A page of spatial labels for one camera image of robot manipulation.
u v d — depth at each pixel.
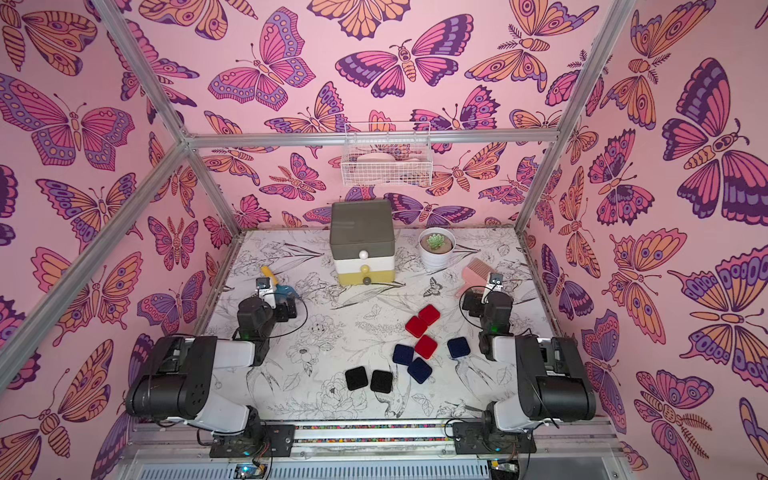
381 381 0.83
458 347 0.90
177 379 0.46
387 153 0.95
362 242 0.90
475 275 1.06
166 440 0.76
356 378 0.84
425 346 0.89
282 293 1.00
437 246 1.00
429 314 0.95
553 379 0.45
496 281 0.79
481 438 0.73
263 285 0.81
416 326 0.93
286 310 0.85
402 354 0.89
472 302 0.84
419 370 0.85
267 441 0.71
